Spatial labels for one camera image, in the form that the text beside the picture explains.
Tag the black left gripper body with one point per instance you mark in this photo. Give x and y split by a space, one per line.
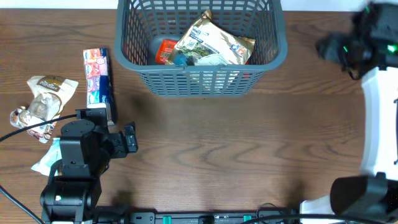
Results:
120 149

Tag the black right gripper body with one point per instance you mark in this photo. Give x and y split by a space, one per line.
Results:
339 50

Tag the orange spaghetti packet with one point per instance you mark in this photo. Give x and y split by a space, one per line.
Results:
164 51

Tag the gold foil food pouch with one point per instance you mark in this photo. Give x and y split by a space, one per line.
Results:
204 44

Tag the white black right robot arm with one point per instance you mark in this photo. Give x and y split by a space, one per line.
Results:
373 193

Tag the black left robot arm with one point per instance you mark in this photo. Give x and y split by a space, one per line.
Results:
74 188

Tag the tissue pocket pack bundle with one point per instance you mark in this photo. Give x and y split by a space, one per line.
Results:
98 82

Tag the small teal white sachet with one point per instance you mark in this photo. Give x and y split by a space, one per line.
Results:
52 156

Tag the beige snack bag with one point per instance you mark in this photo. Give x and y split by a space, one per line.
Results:
51 93

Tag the grey plastic basket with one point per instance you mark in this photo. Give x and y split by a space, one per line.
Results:
141 26

